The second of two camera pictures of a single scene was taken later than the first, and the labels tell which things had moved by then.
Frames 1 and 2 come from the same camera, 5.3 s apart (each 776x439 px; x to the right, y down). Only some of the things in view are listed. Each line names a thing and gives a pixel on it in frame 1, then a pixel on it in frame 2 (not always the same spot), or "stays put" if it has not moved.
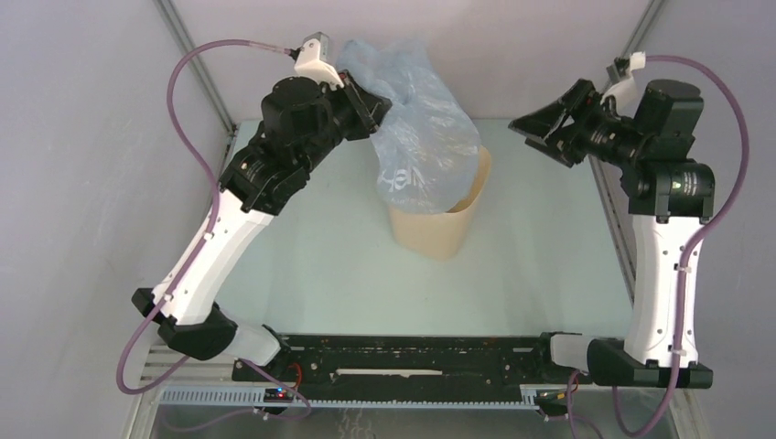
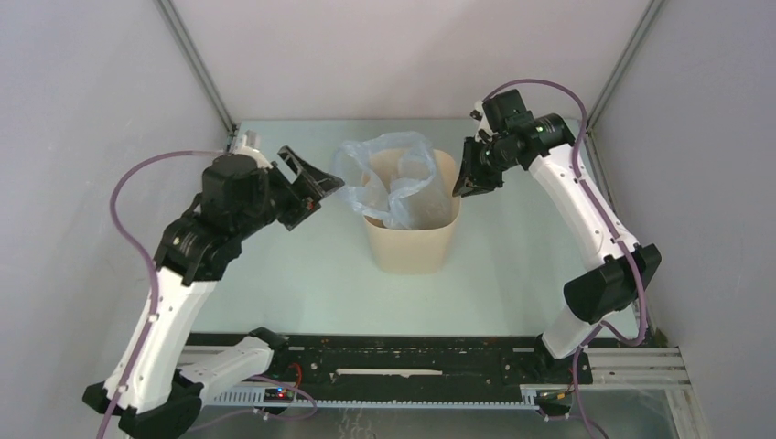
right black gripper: x=581 y=102 → x=471 y=181
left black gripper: x=369 y=110 → x=306 y=191
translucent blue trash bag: x=427 y=145 → x=393 y=177
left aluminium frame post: x=198 y=65 stays put
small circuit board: x=277 y=395 stays put
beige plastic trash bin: x=438 y=236 → x=416 y=251
